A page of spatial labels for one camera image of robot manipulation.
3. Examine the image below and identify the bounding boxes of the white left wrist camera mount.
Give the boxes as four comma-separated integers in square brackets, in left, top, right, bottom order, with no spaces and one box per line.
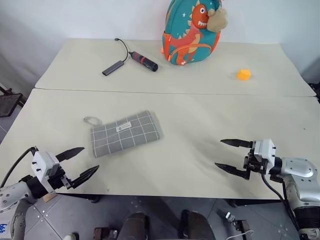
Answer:
[31,150,61,195]

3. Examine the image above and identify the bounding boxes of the beige plush toy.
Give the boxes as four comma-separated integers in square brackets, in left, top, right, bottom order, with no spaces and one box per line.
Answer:
[205,6,230,33]

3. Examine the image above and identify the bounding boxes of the black red marker pen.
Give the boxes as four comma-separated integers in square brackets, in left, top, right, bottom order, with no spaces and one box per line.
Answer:
[127,51,159,73]

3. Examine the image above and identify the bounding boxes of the yellow block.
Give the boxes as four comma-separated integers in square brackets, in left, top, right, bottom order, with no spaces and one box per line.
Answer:
[236,68,252,82]

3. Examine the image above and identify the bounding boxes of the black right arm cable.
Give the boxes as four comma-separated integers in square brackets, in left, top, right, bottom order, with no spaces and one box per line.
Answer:
[260,171,302,232]

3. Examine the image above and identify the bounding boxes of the black mesh chair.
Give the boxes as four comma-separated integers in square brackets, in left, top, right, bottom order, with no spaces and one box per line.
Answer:
[0,83,26,119]

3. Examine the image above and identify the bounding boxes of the small grey connector plug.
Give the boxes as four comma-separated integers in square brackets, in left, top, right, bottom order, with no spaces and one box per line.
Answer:
[216,208,237,224]

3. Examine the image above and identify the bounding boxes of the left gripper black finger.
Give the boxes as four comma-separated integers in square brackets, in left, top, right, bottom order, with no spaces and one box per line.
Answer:
[55,147,85,162]
[71,164,100,189]

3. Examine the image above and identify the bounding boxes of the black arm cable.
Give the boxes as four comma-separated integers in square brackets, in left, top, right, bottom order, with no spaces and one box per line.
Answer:
[260,171,302,232]
[0,146,40,189]

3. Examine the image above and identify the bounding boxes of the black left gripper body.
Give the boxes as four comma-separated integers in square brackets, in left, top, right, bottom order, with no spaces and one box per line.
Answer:
[48,164,76,194]

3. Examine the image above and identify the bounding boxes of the dark rounded shape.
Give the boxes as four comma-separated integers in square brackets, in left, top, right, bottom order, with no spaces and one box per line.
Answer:
[179,209,214,240]
[120,211,151,240]

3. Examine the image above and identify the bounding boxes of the grey checked pencil pouch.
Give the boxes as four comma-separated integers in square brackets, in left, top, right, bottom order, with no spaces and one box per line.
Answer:
[83,109,165,159]

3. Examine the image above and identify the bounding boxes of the white thin cable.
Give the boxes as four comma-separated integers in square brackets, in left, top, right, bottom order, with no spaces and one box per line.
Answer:
[225,230,255,240]

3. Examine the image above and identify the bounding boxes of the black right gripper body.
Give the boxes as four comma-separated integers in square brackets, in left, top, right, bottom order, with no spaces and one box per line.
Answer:
[243,148,267,174]

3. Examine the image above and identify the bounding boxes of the brown and black foot block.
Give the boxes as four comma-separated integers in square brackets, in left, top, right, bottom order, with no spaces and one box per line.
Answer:
[93,226,119,240]
[234,219,251,240]

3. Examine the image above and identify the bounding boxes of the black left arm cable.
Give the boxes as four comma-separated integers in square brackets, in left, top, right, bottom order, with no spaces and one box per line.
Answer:
[0,146,40,189]

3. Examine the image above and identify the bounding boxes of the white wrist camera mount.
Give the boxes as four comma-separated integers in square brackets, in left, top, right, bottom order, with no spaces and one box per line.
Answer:
[252,138,277,175]
[31,150,61,195]

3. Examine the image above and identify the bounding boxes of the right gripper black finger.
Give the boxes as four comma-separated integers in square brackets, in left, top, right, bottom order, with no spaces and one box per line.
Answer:
[220,138,255,149]
[214,162,251,181]

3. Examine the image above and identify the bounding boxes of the grey USB hub with cable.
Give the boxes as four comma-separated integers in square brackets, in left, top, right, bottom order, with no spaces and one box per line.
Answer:
[101,37,130,77]

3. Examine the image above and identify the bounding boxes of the teal dinosaur backpack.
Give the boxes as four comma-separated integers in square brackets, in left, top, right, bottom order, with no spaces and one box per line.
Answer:
[160,0,230,67]

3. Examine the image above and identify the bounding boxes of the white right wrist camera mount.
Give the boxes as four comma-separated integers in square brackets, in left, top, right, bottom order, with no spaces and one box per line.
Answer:
[252,138,277,175]

